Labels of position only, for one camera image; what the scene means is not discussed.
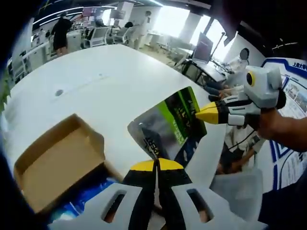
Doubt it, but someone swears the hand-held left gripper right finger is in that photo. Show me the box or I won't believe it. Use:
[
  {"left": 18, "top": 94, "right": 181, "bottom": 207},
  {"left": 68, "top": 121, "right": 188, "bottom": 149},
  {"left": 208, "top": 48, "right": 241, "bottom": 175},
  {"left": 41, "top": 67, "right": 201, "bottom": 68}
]
[{"left": 157, "top": 157, "right": 269, "bottom": 230}]

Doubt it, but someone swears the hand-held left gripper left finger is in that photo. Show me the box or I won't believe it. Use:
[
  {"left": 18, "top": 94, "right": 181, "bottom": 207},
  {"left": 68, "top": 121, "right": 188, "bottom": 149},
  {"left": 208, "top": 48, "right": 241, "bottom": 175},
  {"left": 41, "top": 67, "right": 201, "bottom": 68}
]
[{"left": 47, "top": 160, "right": 156, "bottom": 230}]

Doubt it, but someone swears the green black soft pouch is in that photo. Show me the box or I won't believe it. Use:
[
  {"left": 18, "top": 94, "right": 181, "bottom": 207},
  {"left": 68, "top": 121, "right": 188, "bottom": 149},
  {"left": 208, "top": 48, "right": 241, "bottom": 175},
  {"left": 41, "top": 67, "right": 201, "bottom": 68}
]
[{"left": 127, "top": 86, "right": 208, "bottom": 168}]

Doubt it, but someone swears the blue wipes pack white label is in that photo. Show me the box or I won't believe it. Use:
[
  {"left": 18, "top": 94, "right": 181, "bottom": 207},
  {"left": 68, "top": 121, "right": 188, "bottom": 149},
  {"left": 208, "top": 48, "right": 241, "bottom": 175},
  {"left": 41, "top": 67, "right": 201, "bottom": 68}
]
[{"left": 47, "top": 178, "right": 116, "bottom": 223}]

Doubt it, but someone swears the brown cardboard shoe box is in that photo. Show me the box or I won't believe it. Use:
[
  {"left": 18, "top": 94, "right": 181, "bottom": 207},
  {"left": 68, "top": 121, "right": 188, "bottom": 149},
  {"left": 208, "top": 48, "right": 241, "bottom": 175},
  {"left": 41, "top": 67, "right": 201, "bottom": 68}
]
[{"left": 13, "top": 114, "right": 125, "bottom": 214}]

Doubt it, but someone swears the person's left hand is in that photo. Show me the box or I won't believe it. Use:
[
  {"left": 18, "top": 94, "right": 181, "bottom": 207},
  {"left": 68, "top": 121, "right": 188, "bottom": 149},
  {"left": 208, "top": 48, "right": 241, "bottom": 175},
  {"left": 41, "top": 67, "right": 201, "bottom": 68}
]
[{"left": 153, "top": 203, "right": 168, "bottom": 218}]

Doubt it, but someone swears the person's right hand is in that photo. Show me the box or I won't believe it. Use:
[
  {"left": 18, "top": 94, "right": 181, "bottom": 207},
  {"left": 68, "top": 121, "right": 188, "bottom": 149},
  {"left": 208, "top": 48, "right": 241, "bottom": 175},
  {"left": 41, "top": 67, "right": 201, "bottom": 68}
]
[{"left": 257, "top": 107, "right": 288, "bottom": 141}]

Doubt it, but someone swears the black office desk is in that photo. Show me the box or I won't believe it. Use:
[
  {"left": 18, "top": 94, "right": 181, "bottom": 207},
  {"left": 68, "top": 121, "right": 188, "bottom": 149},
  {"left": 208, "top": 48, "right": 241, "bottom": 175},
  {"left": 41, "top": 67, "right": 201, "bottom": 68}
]
[{"left": 182, "top": 58, "right": 227, "bottom": 87}]

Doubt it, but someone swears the dark purple screen monitor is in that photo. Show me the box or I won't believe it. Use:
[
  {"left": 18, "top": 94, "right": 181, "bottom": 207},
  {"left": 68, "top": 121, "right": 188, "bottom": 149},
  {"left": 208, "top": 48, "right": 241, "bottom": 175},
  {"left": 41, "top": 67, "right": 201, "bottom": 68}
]
[{"left": 193, "top": 32, "right": 214, "bottom": 64}]

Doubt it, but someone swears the white mesh office chair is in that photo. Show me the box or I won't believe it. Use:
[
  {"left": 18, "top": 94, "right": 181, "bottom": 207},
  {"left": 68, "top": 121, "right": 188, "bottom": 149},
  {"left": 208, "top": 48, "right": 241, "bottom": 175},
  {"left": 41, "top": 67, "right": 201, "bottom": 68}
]
[{"left": 211, "top": 167, "right": 264, "bottom": 222}]

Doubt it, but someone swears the person's navy clothing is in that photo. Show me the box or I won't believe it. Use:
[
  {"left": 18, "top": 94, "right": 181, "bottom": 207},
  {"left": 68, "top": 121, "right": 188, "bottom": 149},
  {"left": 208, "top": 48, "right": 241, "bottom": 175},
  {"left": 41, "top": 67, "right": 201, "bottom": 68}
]
[{"left": 259, "top": 177, "right": 307, "bottom": 230}]

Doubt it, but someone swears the dark display screen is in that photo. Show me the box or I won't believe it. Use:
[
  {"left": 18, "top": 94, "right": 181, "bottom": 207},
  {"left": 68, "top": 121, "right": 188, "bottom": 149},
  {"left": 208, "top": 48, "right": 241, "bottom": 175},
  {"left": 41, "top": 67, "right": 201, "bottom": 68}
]
[{"left": 110, "top": 9, "right": 127, "bottom": 20}]

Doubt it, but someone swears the purple display screen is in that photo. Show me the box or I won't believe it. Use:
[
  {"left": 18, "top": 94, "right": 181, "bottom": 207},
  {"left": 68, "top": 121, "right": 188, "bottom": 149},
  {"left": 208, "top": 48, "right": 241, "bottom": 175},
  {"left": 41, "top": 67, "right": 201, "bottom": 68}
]
[{"left": 83, "top": 6, "right": 101, "bottom": 17}]

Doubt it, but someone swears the potted green plant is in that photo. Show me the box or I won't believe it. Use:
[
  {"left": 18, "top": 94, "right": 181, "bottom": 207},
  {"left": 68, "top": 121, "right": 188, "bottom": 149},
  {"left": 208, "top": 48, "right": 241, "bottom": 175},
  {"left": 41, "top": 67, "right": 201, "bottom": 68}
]
[{"left": 0, "top": 71, "right": 12, "bottom": 111}]

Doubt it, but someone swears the white office desk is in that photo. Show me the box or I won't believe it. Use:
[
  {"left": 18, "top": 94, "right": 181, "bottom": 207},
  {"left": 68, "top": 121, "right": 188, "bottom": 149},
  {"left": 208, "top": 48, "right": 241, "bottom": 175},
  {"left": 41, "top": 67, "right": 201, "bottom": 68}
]
[{"left": 9, "top": 45, "right": 52, "bottom": 80}]

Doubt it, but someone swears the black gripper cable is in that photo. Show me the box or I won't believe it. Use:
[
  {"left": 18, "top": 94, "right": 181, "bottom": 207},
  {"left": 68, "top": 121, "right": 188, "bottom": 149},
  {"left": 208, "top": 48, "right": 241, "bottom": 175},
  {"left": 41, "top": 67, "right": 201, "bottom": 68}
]
[{"left": 226, "top": 129, "right": 260, "bottom": 152}]

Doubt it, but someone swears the blue white wall board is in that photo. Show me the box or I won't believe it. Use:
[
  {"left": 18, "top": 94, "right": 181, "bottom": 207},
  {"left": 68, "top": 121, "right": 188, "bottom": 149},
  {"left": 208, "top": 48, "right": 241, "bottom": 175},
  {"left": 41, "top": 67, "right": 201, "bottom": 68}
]
[{"left": 260, "top": 56, "right": 307, "bottom": 192}]

